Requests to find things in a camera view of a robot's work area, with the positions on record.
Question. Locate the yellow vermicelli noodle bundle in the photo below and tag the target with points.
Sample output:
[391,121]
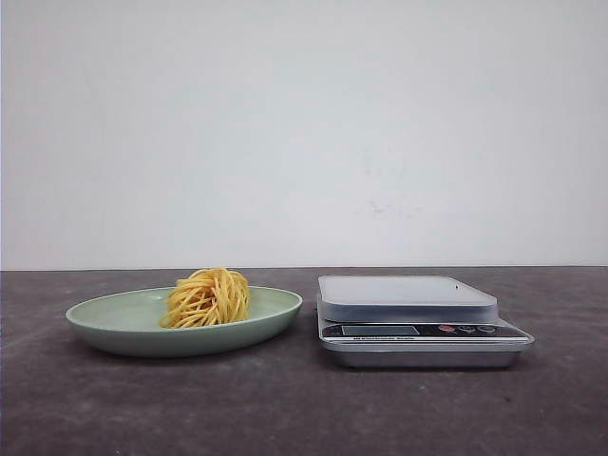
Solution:
[208,297]

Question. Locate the light green plate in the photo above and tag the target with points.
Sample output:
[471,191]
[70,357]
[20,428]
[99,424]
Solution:
[128,323]

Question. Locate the silver digital kitchen scale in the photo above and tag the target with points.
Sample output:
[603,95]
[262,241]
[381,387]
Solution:
[414,321]

